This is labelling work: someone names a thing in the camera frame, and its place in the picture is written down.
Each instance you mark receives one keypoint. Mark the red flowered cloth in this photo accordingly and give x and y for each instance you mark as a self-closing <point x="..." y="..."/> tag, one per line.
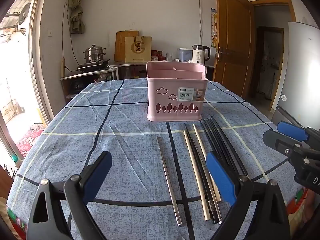
<point x="297" y="202"/>

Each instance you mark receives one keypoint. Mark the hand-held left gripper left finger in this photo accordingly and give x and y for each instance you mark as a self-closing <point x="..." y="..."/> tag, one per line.
<point x="100" y="175"/>

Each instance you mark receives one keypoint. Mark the blue checked tablecloth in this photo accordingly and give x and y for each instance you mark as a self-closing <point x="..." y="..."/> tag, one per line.
<point x="130" y="142"/>

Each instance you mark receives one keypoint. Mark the beige curtain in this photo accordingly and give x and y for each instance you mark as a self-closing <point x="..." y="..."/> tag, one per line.
<point x="75" y="12"/>

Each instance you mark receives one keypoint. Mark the wall calendar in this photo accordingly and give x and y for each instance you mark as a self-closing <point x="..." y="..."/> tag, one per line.
<point x="213" y="27"/>

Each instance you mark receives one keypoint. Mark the black kitchen appliance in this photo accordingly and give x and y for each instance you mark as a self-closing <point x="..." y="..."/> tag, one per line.
<point x="76" y="85"/>

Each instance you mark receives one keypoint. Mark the black induction cooker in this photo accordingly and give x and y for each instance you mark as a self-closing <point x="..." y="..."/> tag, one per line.
<point x="92" y="66"/>

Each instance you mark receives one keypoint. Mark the red floor mat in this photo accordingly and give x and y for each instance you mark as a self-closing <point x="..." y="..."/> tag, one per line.
<point x="30" y="142"/>

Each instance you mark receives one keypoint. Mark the light wooden chopstick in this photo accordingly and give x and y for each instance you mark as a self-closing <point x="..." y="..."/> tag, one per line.
<point x="190" y="155"/>
<point x="204" y="155"/>

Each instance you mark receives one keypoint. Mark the sliding glass door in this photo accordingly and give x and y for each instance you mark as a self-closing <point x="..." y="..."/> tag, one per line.
<point x="37" y="67"/>

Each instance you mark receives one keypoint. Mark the wooden cutting board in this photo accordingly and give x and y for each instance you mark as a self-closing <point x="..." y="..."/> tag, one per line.
<point x="119" y="45"/>

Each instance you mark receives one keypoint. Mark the clear plastic container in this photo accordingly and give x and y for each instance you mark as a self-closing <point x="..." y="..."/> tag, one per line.
<point x="185" y="55"/>

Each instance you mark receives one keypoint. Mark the wooden door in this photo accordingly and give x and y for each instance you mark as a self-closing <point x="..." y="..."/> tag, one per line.
<point x="235" y="42"/>

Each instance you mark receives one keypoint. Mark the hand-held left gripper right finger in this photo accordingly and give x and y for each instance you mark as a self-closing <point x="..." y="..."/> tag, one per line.
<point x="220" y="177"/>

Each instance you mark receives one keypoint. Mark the stainless steel steamer pot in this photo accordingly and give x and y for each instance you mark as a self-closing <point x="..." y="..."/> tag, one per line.
<point x="94" y="53"/>

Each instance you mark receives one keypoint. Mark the grey refrigerator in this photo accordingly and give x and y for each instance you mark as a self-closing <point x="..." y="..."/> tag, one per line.
<point x="300" y="67"/>

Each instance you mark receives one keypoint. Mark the low metal table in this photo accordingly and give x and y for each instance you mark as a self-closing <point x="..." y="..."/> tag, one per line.
<point x="82" y="74"/>

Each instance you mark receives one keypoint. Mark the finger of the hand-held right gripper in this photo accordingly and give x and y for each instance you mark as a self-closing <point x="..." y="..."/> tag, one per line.
<point x="280" y="141"/>
<point x="292" y="130"/>

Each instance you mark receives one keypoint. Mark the black chopstick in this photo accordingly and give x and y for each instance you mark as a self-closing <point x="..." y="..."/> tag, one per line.
<point x="222" y="142"/>
<point x="217" y="142"/>
<point x="228" y="142"/>
<point x="194" y="155"/>
<point x="209" y="137"/>

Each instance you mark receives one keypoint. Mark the outdoor air conditioner unit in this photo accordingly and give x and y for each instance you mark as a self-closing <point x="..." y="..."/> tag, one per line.
<point x="24" y="15"/>

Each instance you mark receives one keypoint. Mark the beige power strip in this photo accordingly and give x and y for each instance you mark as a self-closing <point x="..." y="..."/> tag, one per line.
<point x="62" y="67"/>

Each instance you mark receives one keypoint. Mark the glass cup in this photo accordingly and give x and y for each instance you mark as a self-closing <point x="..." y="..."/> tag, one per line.
<point x="169" y="56"/>

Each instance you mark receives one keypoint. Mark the brown paper bag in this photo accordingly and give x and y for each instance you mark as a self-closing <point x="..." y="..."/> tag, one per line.
<point x="137" y="50"/>

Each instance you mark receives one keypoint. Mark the pink plastic utensil basket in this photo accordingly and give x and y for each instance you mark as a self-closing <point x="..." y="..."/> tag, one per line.
<point x="172" y="97"/>

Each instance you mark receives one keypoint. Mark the white electric kettle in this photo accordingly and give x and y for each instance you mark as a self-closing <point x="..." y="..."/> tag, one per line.
<point x="200" y="55"/>

